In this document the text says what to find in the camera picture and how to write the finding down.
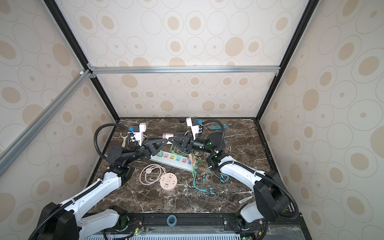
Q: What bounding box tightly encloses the silver aluminium bar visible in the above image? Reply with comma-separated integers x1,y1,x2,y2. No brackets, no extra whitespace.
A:
91,66,280,74
0,69,91,178

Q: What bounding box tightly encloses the pink round socket hub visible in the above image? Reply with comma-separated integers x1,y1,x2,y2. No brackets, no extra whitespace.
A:
159,173,178,192

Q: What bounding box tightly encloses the green charger plug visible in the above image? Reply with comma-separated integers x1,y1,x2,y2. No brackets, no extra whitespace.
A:
157,151,164,158

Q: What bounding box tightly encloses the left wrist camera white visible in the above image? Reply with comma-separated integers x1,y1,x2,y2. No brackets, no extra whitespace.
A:
130,123,147,146

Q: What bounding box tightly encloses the silver aluminium bar back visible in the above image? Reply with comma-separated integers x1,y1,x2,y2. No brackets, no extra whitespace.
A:
91,66,280,74

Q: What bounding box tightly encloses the teal utility knife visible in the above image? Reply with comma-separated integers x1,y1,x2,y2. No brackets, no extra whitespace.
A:
209,125,229,130

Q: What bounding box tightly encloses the silver aluminium bar left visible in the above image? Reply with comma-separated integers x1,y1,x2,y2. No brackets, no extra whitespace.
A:
0,69,91,178

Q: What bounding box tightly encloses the pink charger plug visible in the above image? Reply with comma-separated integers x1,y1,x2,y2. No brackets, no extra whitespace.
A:
163,133,174,139

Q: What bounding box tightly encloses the white colourful power strip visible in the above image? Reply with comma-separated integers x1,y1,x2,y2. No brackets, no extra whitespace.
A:
150,152,192,172

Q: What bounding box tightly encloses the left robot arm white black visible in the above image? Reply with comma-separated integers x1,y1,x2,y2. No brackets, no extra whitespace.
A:
29,124,168,240

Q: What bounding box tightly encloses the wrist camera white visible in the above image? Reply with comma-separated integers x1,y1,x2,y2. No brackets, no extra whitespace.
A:
186,117,203,140
130,123,147,146

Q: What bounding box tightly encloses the blue tape roll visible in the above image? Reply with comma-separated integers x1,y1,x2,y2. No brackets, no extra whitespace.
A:
167,215,177,227

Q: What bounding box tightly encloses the teal charger cable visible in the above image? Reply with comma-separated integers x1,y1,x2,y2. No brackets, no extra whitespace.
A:
191,161,230,196

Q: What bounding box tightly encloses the pink round hub cable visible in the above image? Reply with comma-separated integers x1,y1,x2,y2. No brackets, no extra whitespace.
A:
139,163,166,186

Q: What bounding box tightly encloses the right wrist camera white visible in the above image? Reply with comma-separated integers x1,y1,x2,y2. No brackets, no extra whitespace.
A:
186,117,203,140

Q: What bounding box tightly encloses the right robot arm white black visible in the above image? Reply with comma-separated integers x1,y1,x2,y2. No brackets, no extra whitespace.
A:
168,118,300,223

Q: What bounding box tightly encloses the cream vegetable peeler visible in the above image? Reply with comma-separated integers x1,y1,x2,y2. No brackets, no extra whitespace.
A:
120,134,129,148

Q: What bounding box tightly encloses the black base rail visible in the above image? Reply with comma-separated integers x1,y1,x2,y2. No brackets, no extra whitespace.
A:
77,212,304,240

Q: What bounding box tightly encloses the glass spice jar black lid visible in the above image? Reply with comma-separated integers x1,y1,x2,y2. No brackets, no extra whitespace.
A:
179,118,186,133

